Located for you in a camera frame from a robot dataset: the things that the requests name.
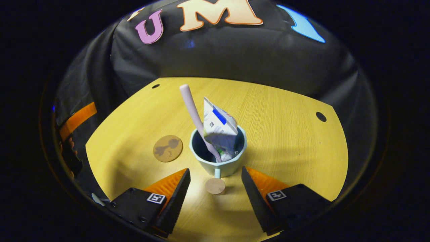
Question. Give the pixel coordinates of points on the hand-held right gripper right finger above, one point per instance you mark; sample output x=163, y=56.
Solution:
x=257, y=201

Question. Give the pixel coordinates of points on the white toothpaste tube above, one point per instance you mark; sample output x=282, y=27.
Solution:
x=218, y=129

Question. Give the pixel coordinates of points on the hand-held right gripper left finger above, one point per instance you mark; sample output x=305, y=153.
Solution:
x=176, y=201

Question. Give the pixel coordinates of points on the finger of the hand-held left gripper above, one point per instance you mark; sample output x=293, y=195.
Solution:
x=79, y=117

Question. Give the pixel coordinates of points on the pink toothbrush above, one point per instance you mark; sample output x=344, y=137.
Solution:
x=193, y=111

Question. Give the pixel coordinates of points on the light blue cup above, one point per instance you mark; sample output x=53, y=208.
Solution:
x=226, y=168

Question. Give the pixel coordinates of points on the round cork coaster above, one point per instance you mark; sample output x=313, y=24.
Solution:
x=168, y=148

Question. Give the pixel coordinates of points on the wooden desktop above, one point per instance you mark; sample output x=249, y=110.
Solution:
x=285, y=141

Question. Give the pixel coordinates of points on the black backdrop cloth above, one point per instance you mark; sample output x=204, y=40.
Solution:
x=218, y=53

